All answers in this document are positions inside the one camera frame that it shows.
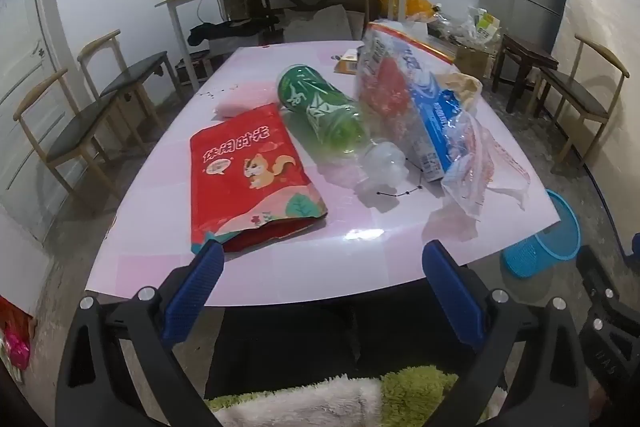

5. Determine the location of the crumpled brown paper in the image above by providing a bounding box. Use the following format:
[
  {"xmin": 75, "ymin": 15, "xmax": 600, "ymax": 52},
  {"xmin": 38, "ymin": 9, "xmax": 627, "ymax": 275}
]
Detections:
[{"xmin": 437, "ymin": 72, "xmax": 483, "ymax": 112}]

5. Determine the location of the red snack bag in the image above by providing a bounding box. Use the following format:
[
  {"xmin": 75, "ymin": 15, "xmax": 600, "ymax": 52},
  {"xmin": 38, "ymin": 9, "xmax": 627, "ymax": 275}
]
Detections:
[{"xmin": 189, "ymin": 103, "xmax": 328, "ymax": 256}]

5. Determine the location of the brown cardboard box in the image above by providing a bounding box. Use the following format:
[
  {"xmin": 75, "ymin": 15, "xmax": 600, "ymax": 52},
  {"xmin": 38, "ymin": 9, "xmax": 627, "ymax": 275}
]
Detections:
[{"xmin": 452, "ymin": 44, "xmax": 496, "ymax": 80}]

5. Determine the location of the wooden chair dark seat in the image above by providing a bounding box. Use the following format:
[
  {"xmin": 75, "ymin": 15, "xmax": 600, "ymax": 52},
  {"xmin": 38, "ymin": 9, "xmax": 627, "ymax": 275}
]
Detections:
[
  {"xmin": 532, "ymin": 33, "xmax": 631, "ymax": 168},
  {"xmin": 12, "ymin": 68, "xmax": 123, "ymax": 202},
  {"xmin": 77, "ymin": 29, "xmax": 183, "ymax": 132}
]

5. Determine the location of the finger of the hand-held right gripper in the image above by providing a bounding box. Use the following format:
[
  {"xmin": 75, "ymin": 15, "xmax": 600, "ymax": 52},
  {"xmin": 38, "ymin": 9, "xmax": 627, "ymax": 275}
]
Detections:
[{"xmin": 576, "ymin": 246, "xmax": 632, "ymax": 314}]

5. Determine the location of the black cloth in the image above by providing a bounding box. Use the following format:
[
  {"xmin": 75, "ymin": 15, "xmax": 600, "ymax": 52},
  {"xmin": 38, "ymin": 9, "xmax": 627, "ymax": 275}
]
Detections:
[{"xmin": 187, "ymin": 21, "xmax": 281, "ymax": 48}]

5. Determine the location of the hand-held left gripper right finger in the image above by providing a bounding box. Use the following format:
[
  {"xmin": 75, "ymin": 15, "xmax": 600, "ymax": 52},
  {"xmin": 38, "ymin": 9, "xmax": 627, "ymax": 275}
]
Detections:
[{"xmin": 421, "ymin": 239, "xmax": 592, "ymax": 427}]

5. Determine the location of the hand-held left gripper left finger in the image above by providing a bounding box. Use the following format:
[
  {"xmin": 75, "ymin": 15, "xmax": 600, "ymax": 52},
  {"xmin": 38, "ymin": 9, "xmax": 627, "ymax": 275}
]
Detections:
[{"xmin": 54, "ymin": 239, "xmax": 226, "ymax": 427}]

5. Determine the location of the clear plastic bag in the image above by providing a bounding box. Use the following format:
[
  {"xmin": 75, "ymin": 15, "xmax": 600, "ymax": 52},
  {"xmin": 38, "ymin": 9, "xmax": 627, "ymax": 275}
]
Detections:
[{"xmin": 355, "ymin": 21, "xmax": 531, "ymax": 220}]

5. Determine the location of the blue mesh wastebasket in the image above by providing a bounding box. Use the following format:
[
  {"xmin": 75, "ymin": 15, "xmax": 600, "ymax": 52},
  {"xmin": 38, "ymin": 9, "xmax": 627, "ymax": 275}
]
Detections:
[{"xmin": 501, "ymin": 189, "xmax": 582, "ymax": 279}]

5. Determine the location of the fluffy white green garment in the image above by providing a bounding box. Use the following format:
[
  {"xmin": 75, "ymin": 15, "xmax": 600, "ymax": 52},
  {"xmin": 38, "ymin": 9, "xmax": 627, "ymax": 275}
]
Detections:
[{"xmin": 205, "ymin": 366, "xmax": 481, "ymax": 427}]

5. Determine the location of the green plastic bottle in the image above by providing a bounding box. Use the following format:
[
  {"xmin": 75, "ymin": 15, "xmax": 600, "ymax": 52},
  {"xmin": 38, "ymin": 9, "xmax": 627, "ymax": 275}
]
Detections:
[{"xmin": 276, "ymin": 63, "xmax": 381, "ymax": 158}]

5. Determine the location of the pile of plastic packaging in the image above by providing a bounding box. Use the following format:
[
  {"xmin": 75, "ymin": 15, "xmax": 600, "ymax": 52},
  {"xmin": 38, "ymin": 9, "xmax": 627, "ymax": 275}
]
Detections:
[{"xmin": 430, "ymin": 4, "xmax": 503, "ymax": 48}]

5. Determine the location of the red pink bag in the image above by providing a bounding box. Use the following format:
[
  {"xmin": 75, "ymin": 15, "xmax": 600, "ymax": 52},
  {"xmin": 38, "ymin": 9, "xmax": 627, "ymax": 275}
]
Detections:
[{"xmin": 0, "ymin": 297, "xmax": 33, "ymax": 378}]

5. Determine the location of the blue white toothpaste box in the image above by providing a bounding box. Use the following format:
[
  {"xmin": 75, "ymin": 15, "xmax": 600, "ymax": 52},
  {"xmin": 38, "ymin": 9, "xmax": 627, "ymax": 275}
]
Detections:
[{"xmin": 400, "ymin": 52, "xmax": 461, "ymax": 182}]

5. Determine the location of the white crumpled sheet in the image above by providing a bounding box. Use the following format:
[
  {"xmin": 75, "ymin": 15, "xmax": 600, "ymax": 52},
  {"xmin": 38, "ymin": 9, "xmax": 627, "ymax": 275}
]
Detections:
[{"xmin": 282, "ymin": 4, "xmax": 353, "ymax": 42}]

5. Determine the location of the yellow cardboard box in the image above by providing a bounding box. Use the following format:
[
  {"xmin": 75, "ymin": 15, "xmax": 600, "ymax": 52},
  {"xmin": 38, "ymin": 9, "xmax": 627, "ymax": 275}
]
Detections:
[{"xmin": 334, "ymin": 48, "xmax": 362, "ymax": 75}]

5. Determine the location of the dark brown stool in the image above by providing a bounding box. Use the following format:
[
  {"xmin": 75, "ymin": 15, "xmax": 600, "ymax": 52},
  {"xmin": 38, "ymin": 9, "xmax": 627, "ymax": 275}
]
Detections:
[{"xmin": 492, "ymin": 33, "xmax": 560, "ymax": 114}]

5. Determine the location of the clear plastic cup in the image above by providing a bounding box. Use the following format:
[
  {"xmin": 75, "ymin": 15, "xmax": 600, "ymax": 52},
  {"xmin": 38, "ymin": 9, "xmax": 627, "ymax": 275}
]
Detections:
[{"xmin": 361, "ymin": 141, "xmax": 408, "ymax": 185}]

